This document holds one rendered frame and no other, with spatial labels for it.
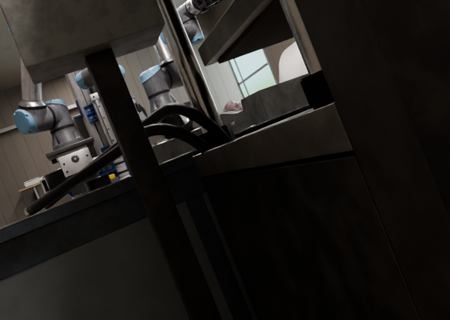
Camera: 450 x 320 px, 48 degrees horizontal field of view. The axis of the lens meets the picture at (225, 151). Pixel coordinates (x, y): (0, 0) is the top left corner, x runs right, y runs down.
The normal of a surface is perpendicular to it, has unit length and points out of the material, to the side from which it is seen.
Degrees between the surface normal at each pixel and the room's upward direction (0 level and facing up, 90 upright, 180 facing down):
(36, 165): 90
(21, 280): 90
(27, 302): 90
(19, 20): 90
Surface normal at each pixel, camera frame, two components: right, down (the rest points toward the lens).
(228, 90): 0.27, -0.09
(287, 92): 0.50, -0.19
